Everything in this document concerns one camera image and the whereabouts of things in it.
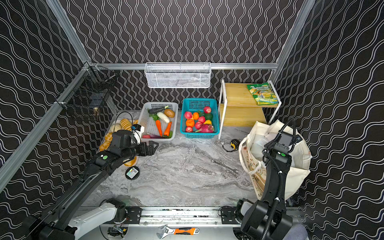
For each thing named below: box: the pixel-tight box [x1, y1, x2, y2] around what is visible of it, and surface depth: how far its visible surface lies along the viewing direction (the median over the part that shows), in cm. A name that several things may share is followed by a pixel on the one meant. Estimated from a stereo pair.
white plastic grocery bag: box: [250, 130, 280, 161], surface depth 80 cm
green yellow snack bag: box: [247, 82, 279, 105], surface depth 81 cm
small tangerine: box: [193, 112, 199, 120], surface depth 113 cm
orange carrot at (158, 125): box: [155, 120, 163, 137], surface depth 112 cm
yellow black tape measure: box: [222, 139, 241, 152], surface depth 100 cm
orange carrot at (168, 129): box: [164, 121, 173, 137], surface depth 108 cm
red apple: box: [184, 111, 193, 119], surface depth 109 cm
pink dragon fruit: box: [195, 124, 215, 133], surface depth 101 cm
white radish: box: [156, 112, 170, 123], surface depth 113 cm
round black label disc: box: [125, 166, 140, 181], surface depth 89 cm
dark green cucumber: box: [147, 107, 166, 114], surface depth 115 cm
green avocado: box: [204, 113, 214, 121], surface depth 112 cm
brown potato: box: [164, 109, 176, 118], surface depth 115 cm
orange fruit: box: [185, 119, 195, 127], surface depth 109 cm
